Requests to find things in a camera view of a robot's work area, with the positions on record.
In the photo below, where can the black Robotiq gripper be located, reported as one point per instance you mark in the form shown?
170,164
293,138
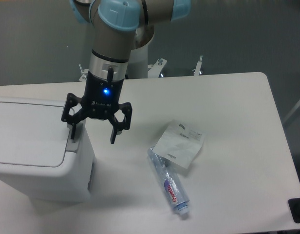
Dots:
100,101

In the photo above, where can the white push-top trash can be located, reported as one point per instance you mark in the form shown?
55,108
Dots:
39,155

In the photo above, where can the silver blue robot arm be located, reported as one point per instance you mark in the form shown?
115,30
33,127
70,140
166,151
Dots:
115,24

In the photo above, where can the clear plastic packaging bag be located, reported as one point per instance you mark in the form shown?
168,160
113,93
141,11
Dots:
180,143

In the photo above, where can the crushed clear plastic bottle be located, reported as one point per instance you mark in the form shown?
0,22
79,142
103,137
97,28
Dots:
170,184

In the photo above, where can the black clamp at table edge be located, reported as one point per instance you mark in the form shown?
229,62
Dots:
294,205

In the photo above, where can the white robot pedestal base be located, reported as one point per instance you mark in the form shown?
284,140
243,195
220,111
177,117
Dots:
138,67

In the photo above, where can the white frame at right edge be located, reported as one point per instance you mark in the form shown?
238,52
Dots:
292,115

